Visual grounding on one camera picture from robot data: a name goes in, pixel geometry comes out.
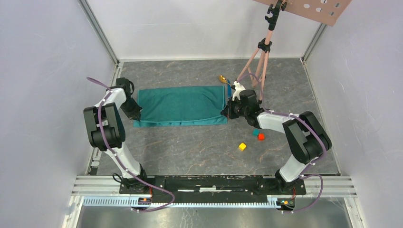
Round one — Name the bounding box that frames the pink tripod stand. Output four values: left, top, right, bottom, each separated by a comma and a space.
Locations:
237, 0, 288, 103

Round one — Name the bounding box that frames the yellow small cube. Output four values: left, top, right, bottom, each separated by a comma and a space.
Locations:
238, 143, 247, 151

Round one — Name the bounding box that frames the pink perforated board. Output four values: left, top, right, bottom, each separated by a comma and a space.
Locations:
251, 0, 353, 27

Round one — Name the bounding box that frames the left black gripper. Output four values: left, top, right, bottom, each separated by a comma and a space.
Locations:
120, 98, 142, 122

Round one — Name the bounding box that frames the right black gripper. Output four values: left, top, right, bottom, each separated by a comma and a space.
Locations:
221, 96, 249, 119

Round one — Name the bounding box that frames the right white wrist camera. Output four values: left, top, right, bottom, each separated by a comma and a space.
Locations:
231, 80, 246, 101

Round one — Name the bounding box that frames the red small cube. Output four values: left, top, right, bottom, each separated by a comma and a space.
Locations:
257, 133, 265, 141

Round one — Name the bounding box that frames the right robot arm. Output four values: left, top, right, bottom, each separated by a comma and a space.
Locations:
221, 90, 332, 194

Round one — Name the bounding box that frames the teal cloth napkin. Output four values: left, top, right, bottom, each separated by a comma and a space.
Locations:
133, 85, 228, 128

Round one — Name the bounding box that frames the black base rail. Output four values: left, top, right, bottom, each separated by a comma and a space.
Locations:
114, 174, 307, 210

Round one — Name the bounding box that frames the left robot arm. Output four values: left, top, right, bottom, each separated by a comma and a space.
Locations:
83, 77, 149, 194

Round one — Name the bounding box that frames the gold metal spoon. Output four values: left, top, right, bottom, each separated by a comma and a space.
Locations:
218, 75, 230, 85

